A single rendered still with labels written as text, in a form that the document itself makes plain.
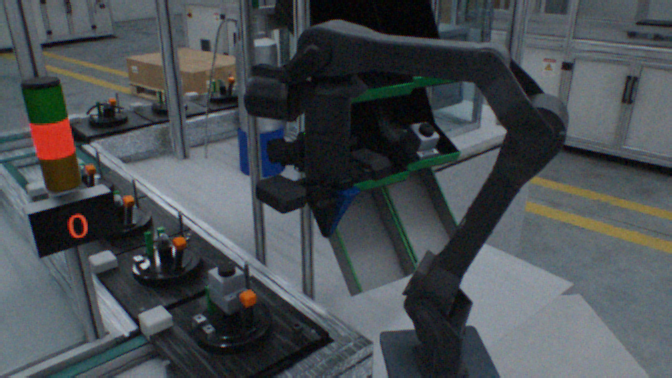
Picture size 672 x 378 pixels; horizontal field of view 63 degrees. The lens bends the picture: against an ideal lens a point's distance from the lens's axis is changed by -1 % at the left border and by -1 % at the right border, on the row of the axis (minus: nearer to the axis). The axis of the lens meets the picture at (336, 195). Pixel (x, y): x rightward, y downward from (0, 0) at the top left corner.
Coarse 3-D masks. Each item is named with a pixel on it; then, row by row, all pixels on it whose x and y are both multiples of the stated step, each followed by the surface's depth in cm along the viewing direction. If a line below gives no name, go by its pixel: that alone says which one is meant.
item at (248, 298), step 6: (240, 294) 88; (246, 294) 87; (252, 294) 88; (240, 300) 88; (246, 300) 86; (252, 300) 87; (246, 306) 87; (252, 306) 89; (246, 312) 88; (252, 312) 89; (246, 318) 89; (252, 318) 90; (246, 324) 90; (252, 324) 91; (246, 330) 90
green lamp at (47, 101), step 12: (60, 84) 75; (24, 96) 73; (36, 96) 72; (48, 96) 73; (60, 96) 75; (36, 108) 73; (48, 108) 74; (60, 108) 75; (36, 120) 74; (48, 120) 74; (60, 120) 75
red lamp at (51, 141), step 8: (64, 120) 76; (32, 128) 75; (40, 128) 74; (48, 128) 75; (56, 128) 75; (64, 128) 76; (32, 136) 76; (40, 136) 75; (48, 136) 75; (56, 136) 75; (64, 136) 76; (40, 144) 75; (48, 144) 75; (56, 144) 76; (64, 144) 77; (72, 144) 78; (40, 152) 76; (48, 152) 76; (56, 152) 76; (64, 152) 77; (72, 152) 78
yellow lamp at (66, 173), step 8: (40, 160) 77; (48, 160) 76; (56, 160) 77; (64, 160) 77; (72, 160) 78; (40, 168) 78; (48, 168) 77; (56, 168) 77; (64, 168) 78; (72, 168) 79; (48, 176) 77; (56, 176) 77; (64, 176) 78; (72, 176) 79; (80, 176) 81; (48, 184) 78; (56, 184) 78; (64, 184) 78; (72, 184) 79
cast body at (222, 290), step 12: (228, 264) 92; (216, 276) 90; (228, 276) 90; (240, 276) 91; (216, 288) 91; (228, 288) 90; (240, 288) 92; (216, 300) 93; (228, 300) 89; (228, 312) 90
